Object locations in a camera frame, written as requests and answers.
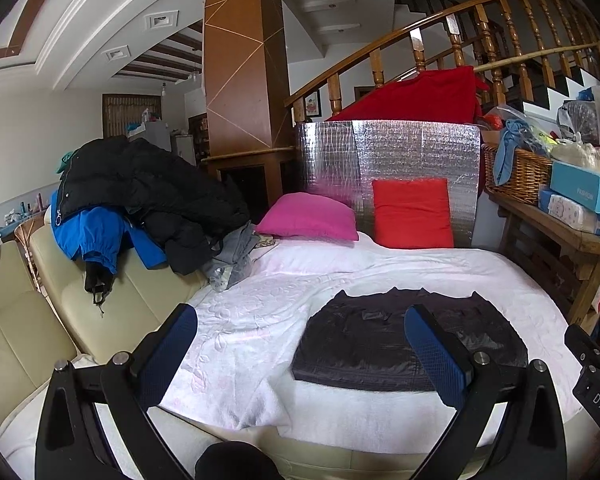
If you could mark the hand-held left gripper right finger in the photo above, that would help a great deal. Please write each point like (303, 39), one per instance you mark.
(437, 360)

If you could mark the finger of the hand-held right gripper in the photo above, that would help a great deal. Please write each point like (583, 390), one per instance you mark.
(582, 342)

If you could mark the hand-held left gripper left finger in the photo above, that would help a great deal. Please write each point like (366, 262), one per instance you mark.
(167, 355)

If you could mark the black quilted jacket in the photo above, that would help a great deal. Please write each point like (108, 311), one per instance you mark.
(360, 350)

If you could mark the white blanket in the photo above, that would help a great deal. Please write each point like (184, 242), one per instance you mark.
(260, 300)

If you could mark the wooden table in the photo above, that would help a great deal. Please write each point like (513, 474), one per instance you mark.
(555, 237)

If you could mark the grey garment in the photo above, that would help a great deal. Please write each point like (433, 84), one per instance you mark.
(232, 255)

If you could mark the tissue pack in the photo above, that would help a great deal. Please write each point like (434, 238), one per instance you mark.
(567, 210)

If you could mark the blue jacket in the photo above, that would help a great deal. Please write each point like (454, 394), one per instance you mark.
(92, 230)

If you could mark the red pillow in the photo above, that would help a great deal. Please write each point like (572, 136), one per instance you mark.
(412, 212)

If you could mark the teal cardboard box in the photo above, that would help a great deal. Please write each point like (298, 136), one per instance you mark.
(580, 187)

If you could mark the beige leather sofa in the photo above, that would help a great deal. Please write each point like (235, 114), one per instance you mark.
(10, 330)

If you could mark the wicker basket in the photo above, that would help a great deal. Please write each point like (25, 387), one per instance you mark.
(525, 175)

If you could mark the white plastic bag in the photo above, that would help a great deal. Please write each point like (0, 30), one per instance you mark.
(580, 154)

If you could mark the pink pillow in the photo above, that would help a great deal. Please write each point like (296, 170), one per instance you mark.
(307, 215)

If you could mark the light blue cloth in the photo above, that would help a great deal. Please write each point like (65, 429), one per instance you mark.
(509, 155)

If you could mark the cluttered small table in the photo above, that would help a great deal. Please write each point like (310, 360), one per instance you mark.
(20, 217)

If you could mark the white refrigerator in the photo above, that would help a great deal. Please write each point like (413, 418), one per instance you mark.
(184, 150)

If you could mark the silver foil insulation board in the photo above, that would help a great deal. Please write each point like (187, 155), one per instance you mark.
(420, 150)

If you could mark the teal garment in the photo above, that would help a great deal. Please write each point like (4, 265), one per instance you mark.
(65, 161)

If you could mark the grey refrigerator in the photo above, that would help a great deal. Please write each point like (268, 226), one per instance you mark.
(155, 134)

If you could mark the clear plastic bag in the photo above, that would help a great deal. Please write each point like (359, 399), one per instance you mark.
(577, 121)

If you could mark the bamboo curtain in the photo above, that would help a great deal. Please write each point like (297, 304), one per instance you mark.
(120, 112)

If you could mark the white staircase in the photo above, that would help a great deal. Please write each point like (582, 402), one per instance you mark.
(555, 96)

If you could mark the red cloth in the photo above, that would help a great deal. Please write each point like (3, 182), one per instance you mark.
(420, 97)

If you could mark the wooden column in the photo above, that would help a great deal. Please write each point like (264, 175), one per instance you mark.
(235, 60)

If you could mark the wooden stair railing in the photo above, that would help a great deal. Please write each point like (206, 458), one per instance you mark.
(377, 62)

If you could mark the picture frame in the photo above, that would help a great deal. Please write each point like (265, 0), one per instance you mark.
(312, 105)

